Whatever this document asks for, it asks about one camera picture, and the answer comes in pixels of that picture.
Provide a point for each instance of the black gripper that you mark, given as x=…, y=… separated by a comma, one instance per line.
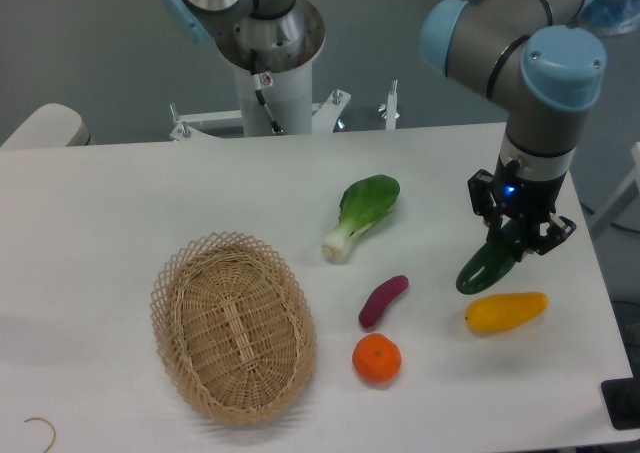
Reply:
x=523, y=188

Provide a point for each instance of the green cucumber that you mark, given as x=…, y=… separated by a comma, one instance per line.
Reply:
x=491, y=262

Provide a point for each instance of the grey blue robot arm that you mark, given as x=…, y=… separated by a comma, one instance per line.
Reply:
x=522, y=55

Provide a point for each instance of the yellow mango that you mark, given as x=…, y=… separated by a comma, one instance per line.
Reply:
x=504, y=312

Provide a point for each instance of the green bok choy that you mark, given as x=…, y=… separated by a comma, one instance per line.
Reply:
x=363, y=205

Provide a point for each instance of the purple sweet potato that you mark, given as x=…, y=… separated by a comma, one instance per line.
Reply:
x=380, y=299

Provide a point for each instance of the orange tangerine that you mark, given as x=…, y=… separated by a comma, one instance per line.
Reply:
x=376, y=359

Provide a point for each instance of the black device at table edge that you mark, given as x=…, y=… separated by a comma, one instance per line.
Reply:
x=621, y=397

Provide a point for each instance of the woven wicker basket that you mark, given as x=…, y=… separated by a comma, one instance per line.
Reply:
x=233, y=328

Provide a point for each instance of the white chair armrest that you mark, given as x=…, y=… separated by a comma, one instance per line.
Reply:
x=50, y=126

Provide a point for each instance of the white frame at right edge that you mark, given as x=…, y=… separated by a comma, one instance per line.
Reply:
x=621, y=197

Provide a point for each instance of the white metal base frame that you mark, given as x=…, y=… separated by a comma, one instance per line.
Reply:
x=326, y=119

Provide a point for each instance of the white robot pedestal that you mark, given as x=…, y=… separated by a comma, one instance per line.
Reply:
x=272, y=63

